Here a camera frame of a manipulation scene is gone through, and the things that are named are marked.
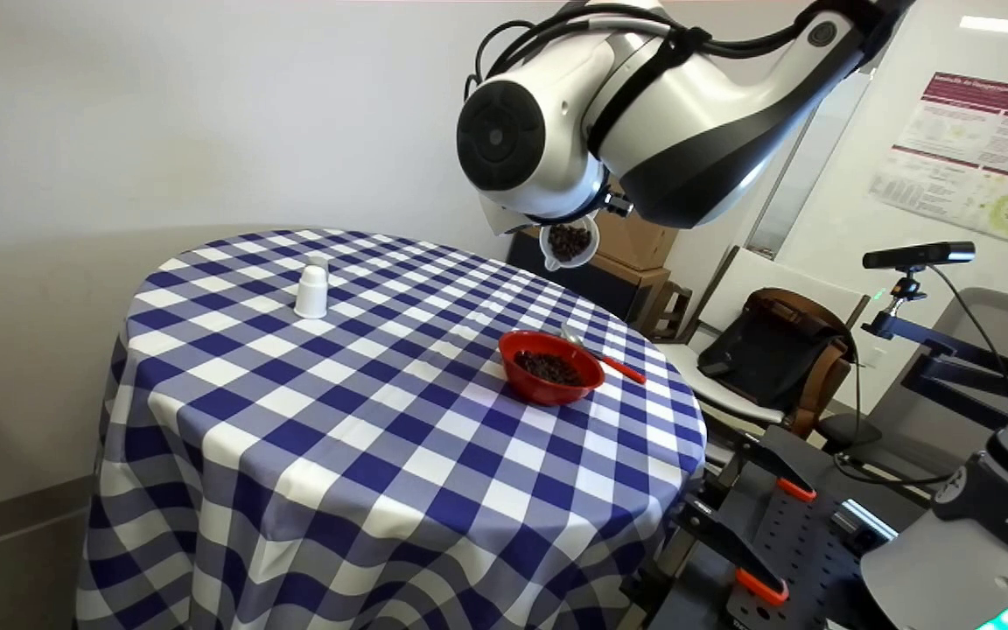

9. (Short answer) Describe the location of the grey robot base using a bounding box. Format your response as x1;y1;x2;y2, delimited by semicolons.
858;359;1008;630

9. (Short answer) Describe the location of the orange bowl with dark contents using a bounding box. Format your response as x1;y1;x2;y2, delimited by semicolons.
492;325;607;408

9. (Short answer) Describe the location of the large brown cardboard box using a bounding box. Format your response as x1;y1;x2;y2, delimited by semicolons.
586;211;687;279

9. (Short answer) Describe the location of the small white bottle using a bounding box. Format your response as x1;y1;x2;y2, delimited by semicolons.
291;256;332;325

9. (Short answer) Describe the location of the blue white checkered tablecloth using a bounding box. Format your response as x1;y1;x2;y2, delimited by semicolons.
72;223;710;630

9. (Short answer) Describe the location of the black and brown bag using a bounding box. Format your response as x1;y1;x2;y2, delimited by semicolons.
696;286;862;415

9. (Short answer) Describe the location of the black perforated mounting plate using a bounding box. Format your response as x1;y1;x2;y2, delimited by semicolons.
639;423;931;630

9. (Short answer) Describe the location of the grey chair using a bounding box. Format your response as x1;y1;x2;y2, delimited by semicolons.
876;282;1008;469

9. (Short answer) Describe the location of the metal spoon with red handle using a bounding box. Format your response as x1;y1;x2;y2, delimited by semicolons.
586;345;652;388

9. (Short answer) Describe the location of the silver metal wall strip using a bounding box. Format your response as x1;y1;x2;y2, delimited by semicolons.
745;0;917;261

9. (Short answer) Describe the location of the orange handled clamp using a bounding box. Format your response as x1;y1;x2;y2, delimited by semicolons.
689;500;794;611
759;447;821;512

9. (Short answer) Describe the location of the black camera tripod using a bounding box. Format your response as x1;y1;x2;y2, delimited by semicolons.
854;267;1008;437

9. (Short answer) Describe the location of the black camera bar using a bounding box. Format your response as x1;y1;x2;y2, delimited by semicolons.
858;238;981;274

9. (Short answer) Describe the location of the wall poster with maroon header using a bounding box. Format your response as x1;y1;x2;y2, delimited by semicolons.
869;65;1008;256

